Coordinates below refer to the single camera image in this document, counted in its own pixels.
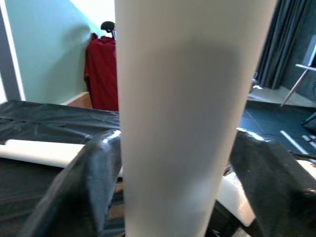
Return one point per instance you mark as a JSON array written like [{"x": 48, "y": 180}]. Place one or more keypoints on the red hanging garment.
[{"x": 101, "y": 74}]

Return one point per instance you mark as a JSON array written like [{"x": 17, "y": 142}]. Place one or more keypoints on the dark grey curtain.
[{"x": 279, "y": 49}]

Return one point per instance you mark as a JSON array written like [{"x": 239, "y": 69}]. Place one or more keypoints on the brown wooden cabinet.
[{"x": 82, "y": 101}]

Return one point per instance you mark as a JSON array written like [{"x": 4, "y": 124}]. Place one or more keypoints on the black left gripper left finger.
[{"x": 81, "y": 177}]

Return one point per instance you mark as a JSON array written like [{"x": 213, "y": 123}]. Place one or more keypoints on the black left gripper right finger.
[{"x": 276, "y": 187}]

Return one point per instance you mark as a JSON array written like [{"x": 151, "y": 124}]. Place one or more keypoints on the black chair headrest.
[{"x": 107, "y": 24}]

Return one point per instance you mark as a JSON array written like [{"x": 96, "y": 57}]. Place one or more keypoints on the white plastic table leg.
[
  {"x": 37, "y": 150},
  {"x": 180, "y": 111}
]

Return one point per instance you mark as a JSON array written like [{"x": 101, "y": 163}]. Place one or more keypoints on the white metal stand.
[{"x": 296, "y": 84}]

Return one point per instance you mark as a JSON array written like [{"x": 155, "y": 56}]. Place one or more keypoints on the black plastic cover sheet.
[{"x": 49, "y": 118}]

